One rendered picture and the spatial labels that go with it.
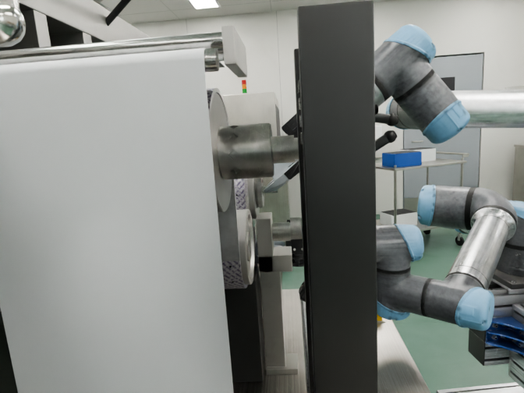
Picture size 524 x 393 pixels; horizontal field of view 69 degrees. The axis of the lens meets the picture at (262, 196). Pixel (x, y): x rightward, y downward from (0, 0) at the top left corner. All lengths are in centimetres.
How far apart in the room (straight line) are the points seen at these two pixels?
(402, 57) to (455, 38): 504
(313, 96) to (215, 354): 28
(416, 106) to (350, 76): 42
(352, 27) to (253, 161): 20
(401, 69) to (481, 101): 23
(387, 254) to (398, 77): 34
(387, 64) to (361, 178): 41
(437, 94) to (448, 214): 49
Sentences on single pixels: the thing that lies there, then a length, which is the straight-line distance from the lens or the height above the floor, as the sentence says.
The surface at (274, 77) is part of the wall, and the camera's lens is 524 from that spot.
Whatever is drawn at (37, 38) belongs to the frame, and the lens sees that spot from 78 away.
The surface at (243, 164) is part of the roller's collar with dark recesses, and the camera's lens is 42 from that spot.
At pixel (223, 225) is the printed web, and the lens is 54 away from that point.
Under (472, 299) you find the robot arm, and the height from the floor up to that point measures 104.
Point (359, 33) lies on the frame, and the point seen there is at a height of 142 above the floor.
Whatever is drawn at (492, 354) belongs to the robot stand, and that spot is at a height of 55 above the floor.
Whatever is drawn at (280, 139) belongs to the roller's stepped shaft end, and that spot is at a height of 135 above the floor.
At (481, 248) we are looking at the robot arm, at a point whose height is 108.
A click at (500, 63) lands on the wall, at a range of 590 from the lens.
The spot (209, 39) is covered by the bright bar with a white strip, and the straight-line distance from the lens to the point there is 39.
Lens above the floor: 136
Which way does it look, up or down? 11 degrees down
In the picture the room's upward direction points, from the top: 4 degrees counter-clockwise
